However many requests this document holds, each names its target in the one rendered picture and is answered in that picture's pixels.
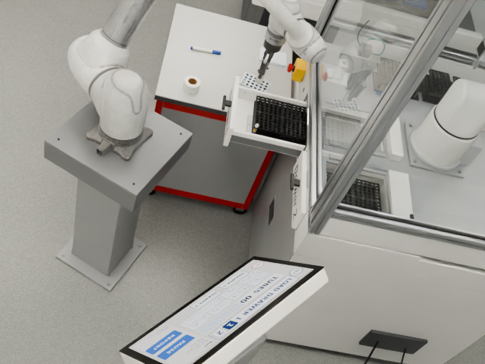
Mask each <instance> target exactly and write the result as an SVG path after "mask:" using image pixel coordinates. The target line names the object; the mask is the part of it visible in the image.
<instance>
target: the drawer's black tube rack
mask: <svg viewBox="0 0 485 364"><path fill-rule="evenodd" d="M262 98H263V99H264V100H263V99H262ZM266 99H267V100H266ZM271 100H272V101H273V102H271ZM262 101H263V102H262ZM275 101H276V102H277V103H275ZM255 102H256V100H255V101H254V107H253V123H252V131H251V133H252V134H258V135H261V136H265V137H271V138H274V139H280V140H283V141H286V142H292V143H295V144H301V145H306V131H307V113H306V112H305V111H307V110H306V109H307V108H306V107H302V106H299V105H294V104H291V103H285V102H282V101H279V100H273V99H270V98H267V97H261V108H260V111H259V110H257V111H259V113H260V118H259V125H258V126H259V127H258V129H257V130H256V132H253V130H254V128H253V127H254V118H255ZM267 102H268V103H267ZM270 103H272V104H270ZM275 104H276V105H275ZM285 104H286V105H285ZM279 105H280V106H279ZM289 105H291V106H289ZM285 106H286V108H285ZM293 106H295V107H293ZM289 107H290V108H289ZM293 108H294V109H295V110H294V109H293ZM302 108H303V109H302ZM297 109H298V110H297Z"/></svg>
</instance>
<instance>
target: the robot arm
mask: <svg viewBox="0 0 485 364"><path fill-rule="evenodd" d="M155 1H156V0H120V1H119V2H118V4H117V6H116V8H115V9H114V11H113V13H112V14H111V16H110V18H109V20H108V21H107V23H106V24H105V26H104V28H101V29H98V30H94V31H92V32H91V33H90V34H89V35H84V36H82V37H79V38H77V39H76V40H75V41H74V42H73V43H72V44H71V45H70V47H69V49H68V53H67V59H68V64H69V68H70V70H71V73H72V74H73V76H74V78H75V79H76V81H77V82H78V83H79V85H80V86H81V88H82V89H83V90H84V91H85V92H86V93H87V94H88V95H89V96H90V97H91V99H92V102H93V103H94V105H95V108H96V110H97V113H98V115H99V116H100V123H99V124H98V125H97V126H96V127H95V128H94V129H93V130H91V131H88V132H87V133H86V139H87V140H89V141H92V142H95V143H97V144H99V145H100V146H99V147H98V148H97V153H98V154H99V155H104V154H105V153H106V152H109V151H111V152H113V153H115V154H117V155H118V156H119V157H120V158H121V159H122V160H125V161H128V160H130V159H131V156H132V154H133V153H134V152H135V151H136V150H137V149H138V148H139V147H140V146H141V145H142V144H143V143H144V142H145V141H146V140H147V139H148V138H150V137H152V135H153V130H152V129H150V128H147V127H145V126H144V124H145V121H146V117H147V110H148V104H149V93H148V89H147V85H146V83H145V81H144V79H143V78H142V77H141V75H140V74H138V73H137V72H135V71H133V70H131V69H127V68H126V67H127V64H128V58H129V56H130V50H129V47H128V44H129V43H130V42H131V39H132V38H133V36H134V35H135V33H136V31H137V30H138V29H139V27H140V25H141V24H142V22H143V21H144V19H145V17H146V16H147V14H148V13H149V10H150V9H151V8H152V6H153V4H154V3H155ZM258 1H259V2H260V3H261V4H262V5H263V6H264V7H265V8H266V9H267V10H268V12H269V13H270V16H269V19H268V27H267V29H266V34H265V35H264V36H265V40H264V42H263V46H264V48H265V49H266V50H265V52H264V56H263V60H262V63H261V67H260V69H258V71H257V72H258V74H257V77H256V79H255V82H256V83H258V84H260V85H261V83H262V81H263V78H264V77H265V74H266V71H267V69H269V68H268V65H269V63H270V61H271V59H272V58H273V56H274V54H275V53H277V52H279V51H280V50H281V47H282V46H283V45H284V44H285V43H286V41H287V43H288V44H289V46H290V48H291V49H292V50H293V51H294V52H295V53H296V54H297V55H298V56H299V57H300V58H301V59H303V60H304V61H306V62H308V63H311V64H313V63H317V62H319V61H320V60H321V59H322V58H323V57H324V56H325V54H326V50H327V48H326V45H325V42H324V40H323V39H322V37H321V36H320V34H319V32H318V31H317V30H316V29H315V28H314V27H313V26H312V25H311V24H310V23H308V22H306V21H305V20H304V18H303V16H302V14H301V11H300V8H301V7H300V0H258Z"/></svg>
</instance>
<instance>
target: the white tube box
mask: <svg viewBox="0 0 485 364"><path fill-rule="evenodd" d="M256 77H257V76H256V75H254V74H251V73H249V72H247V71H246V72H245V73H244V75H243V76H242V79H241V80H240V83H239V86H242V87H247V88H250V89H254V90H260V91H263V92H268V89H269V87H270V85H271V82H269V81H266V80H263V81H262V83H261V84H257V83H256V82H255V79H256ZM243 79H244V80H245V83H244V84H243V83H242V80H243Z"/></svg>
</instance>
